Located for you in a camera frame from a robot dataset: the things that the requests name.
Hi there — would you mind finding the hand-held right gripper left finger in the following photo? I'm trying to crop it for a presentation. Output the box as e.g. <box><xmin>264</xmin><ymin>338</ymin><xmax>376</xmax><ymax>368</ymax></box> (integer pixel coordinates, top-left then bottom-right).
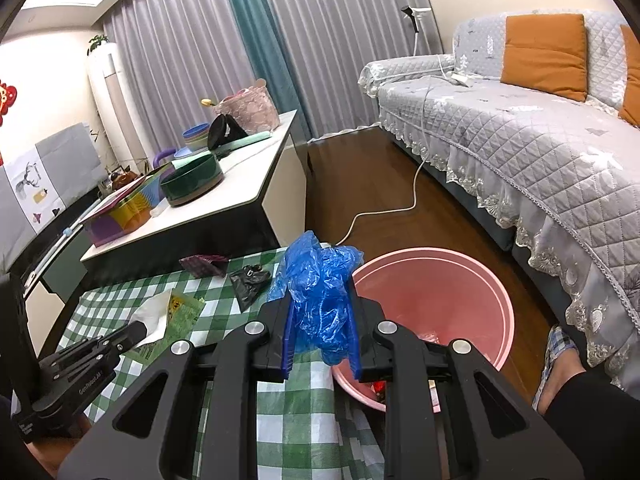
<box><xmin>59</xmin><ymin>296</ymin><xmax>297</xmax><ymax>480</ymax></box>

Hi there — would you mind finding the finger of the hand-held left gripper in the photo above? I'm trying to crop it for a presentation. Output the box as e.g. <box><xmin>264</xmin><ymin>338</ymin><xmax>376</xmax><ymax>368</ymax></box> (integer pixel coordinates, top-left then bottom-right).
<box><xmin>59</xmin><ymin>323</ymin><xmax>149</xmax><ymax>357</ymax></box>
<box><xmin>70</xmin><ymin>339</ymin><xmax>145</xmax><ymax>377</ymax></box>

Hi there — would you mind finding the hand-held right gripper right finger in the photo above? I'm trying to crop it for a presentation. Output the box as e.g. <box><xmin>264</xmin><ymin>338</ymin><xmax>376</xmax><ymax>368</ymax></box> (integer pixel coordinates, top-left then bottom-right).
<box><xmin>345</xmin><ymin>277</ymin><xmax>586</xmax><ymax>480</ymax></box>

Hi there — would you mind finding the white tissue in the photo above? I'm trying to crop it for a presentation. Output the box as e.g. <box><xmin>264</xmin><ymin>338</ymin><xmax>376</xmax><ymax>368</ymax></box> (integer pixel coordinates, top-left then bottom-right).
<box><xmin>131</xmin><ymin>290</ymin><xmax>173</xmax><ymax>350</ymax></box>

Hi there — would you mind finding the blue plastic bag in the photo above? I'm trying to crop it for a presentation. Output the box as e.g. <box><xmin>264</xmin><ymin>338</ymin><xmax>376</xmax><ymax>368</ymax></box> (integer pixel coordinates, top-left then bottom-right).
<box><xmin>267</xmin><ymin>231</ymin><xmax>365</xmax><ymax>367</ymax></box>

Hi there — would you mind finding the pink plastic bucket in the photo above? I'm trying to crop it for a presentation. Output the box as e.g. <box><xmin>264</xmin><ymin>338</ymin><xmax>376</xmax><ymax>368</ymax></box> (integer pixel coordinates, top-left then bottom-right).
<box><xmin>330</xmin><ymin>246</ymin><xmax>516</xmax><ymax>413</ymax></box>

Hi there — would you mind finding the black crumpled plastic bag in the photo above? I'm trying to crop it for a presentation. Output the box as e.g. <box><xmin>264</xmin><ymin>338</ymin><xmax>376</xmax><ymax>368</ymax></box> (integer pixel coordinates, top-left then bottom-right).
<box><xmin>229</xmin><ymin>265</ymin><xmax>272</xmax><ymax>312</ymax></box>

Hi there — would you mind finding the green snack packet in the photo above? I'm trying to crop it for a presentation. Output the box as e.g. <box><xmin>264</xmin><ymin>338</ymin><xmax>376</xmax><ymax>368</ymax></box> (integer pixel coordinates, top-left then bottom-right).
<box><xmin>125</xmin><ymin>290</ymin><xmax>206</xmax><ymax>361</ymax></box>

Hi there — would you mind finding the dark television cabinet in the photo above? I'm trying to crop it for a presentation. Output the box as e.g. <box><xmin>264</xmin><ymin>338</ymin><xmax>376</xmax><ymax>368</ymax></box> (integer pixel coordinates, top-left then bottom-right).
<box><xmin>10</xmin><ymin>210</ymin><xmax>101</xmax><ymax>356</ymax></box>

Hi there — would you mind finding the green checkered tablecloth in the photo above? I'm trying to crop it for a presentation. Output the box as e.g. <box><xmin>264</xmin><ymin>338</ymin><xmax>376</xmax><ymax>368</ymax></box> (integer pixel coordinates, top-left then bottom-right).
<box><xmin>57</xmin><ymin>245</ymin><xmax>386</xmax><ymax>480</ymax></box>

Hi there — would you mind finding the dark red patterned packet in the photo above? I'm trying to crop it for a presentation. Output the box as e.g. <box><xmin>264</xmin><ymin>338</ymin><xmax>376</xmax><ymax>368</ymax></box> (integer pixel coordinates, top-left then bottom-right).
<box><xmin>180</xmin><ymin>254</ymin><xmax>230</xmax><ymax>277</ymax></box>

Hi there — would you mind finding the black television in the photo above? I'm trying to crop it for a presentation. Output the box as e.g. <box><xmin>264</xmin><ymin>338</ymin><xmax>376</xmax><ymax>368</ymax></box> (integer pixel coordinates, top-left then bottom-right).
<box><xmin>10</xmin><ymin>180</ymin><xmax>108</xmax><ymax>273</ymax></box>

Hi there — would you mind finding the colourful striped box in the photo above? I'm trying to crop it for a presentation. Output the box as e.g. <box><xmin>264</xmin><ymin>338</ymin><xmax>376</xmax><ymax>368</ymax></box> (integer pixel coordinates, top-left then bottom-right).
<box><xmin>80</xmin><ymin>165</ymin><xmax>168</xmax><ymax>248</ymax></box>

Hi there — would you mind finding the brown teapot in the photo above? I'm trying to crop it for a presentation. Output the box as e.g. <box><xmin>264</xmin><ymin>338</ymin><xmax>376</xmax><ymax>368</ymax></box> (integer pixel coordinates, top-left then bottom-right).
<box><xmin>110</xmin><ymin>167</ymin><xmax>139</xmax><ymax>189</ymax></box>

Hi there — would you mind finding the white coffee table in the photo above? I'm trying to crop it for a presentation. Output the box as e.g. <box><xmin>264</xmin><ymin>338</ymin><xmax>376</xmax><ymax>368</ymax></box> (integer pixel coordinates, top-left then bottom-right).
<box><xmin>80</xmin><ymin>109</ymin><xmax>308</xmax><ymax>291</ymax></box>

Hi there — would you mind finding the dark green pot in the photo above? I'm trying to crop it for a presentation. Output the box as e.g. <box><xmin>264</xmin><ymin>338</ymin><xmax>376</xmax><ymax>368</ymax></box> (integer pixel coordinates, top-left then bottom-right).
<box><xmin>160</xmin><ymin>152</ymin><xmax>224</xmax><ymax>207</ymax></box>

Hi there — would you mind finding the grey television dust cover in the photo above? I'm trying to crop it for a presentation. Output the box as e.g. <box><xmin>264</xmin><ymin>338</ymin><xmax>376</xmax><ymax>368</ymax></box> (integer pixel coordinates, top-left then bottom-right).
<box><xmin>0</xmin><ymin>121</ymin><xmax>108</xmax><ymax>271</ymax></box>

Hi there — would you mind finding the plaid slipper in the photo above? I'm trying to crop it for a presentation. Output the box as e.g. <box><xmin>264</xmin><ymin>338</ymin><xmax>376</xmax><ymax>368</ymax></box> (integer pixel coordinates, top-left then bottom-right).
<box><xmin>532</xmin><ymin>325</ymin><xmax>581</xmax><ymax>411</ymax></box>

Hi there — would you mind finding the mint green rolled mat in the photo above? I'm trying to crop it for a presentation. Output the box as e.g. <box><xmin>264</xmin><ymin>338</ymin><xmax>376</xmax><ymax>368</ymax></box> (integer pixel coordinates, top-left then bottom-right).
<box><xmin>217</xmin><ymin>130</ymin><xmax>272</xmax><ymax>153</ymax></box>

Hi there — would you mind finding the black pouch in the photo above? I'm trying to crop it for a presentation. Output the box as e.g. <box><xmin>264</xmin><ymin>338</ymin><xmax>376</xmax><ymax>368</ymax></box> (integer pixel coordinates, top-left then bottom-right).
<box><xmin>206</xmin><ymin>114</ymin><xmax>249</xmax><ymax>151</ymax></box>

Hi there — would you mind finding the stack of coloured bowls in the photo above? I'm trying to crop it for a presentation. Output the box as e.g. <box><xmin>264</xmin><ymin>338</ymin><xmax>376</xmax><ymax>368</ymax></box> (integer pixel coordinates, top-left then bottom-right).
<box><xmin>181</xmin><ymin>123</ymin><xmax>211</xmax><ymax>153</ymax></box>

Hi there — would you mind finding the white standing air conditioner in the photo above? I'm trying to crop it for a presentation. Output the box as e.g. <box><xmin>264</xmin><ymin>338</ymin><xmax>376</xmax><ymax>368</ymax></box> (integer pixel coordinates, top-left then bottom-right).
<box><xmin>86</xmin><ymin>44</ymin><xmax>153</xmax><ymax>162</ymax></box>

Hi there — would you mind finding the pink woven basket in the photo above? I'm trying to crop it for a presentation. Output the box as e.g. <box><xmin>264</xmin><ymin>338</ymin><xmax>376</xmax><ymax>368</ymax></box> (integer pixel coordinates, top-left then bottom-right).
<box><xmin>212</xmin><ymin>79</ymin><xmax>281</xmax><ymax>133</ymax></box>

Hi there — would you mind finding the person's leg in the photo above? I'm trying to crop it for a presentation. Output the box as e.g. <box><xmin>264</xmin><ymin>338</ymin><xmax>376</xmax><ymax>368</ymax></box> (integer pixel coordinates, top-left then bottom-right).
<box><xmin>542</xmin><ymin>367</ymin><xmax>640</xmax><ymax>480</ymax></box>

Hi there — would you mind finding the grey quilted sofa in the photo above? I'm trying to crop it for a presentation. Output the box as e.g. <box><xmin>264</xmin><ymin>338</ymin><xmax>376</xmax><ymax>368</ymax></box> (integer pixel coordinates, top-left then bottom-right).
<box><xmin>359</xmin><ymin>10</ymin><xmax>640</xmax><ymax>391</ymax></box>

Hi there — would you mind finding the teal curtain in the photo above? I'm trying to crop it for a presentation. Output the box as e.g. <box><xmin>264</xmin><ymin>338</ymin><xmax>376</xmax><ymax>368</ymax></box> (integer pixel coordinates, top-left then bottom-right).
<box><xmin>217</xmin><ymin>0</ymin><xmax>313</xmax><ymax>142</ymax></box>

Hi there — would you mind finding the grey curtain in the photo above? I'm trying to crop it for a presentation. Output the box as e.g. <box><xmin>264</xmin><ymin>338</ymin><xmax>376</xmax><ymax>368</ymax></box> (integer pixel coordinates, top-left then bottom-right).
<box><xmin>102</xmin><ymin>0</ymin><xmax>257</xmax><ymax>161</ymax></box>
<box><xmin>252</xmin><ymin>0</ymin><xmax>443</xmax><ymax>137</ymax></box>

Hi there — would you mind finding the white floor stand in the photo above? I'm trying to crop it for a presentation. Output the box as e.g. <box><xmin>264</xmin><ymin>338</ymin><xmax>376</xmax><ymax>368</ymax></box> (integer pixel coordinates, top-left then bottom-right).
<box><xmin>401</xmin><ymin>5</ymin><xmax>432</xmax><ymax>56</ymax></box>

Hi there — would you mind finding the orange cushion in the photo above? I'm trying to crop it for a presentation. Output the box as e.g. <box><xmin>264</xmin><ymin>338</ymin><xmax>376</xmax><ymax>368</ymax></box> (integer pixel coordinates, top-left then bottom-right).
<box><xmin>617</xmin><ymin>24</ymin><xmax>640</xmax><ymax>128</ymax></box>
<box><xmin>500</xmin><ymin>13</ymin><xmax>588</xmax><ymax>102</ymax></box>

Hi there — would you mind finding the white power cable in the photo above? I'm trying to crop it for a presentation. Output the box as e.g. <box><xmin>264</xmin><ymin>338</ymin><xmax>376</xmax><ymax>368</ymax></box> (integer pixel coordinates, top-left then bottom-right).
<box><xmin>334</xmin><ymin>52</ymin><xmax>457</xmax><ymax>249</ymax></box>

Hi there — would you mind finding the red knot wall decoration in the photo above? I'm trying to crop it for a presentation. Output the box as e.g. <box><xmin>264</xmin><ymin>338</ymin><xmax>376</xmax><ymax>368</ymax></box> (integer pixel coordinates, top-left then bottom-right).
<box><xmin>0</xmin><ymin>80</ymin><xmax>19</xmax><ymax>127</ymax></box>

